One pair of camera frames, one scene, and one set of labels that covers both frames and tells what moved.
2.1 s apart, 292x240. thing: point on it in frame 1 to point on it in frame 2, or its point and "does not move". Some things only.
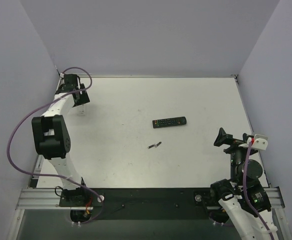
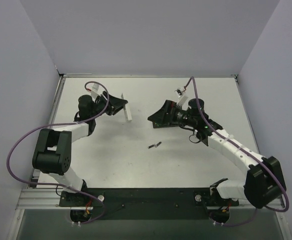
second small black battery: x=157 y=144 does not move
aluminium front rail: x=50 y=199 does not move
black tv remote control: x=166 y=122 does not move
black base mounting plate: x=141 y=203 does not move
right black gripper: x=235 y=144 to x=168 y=113
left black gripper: x=79 y=95 to x=111 y=105
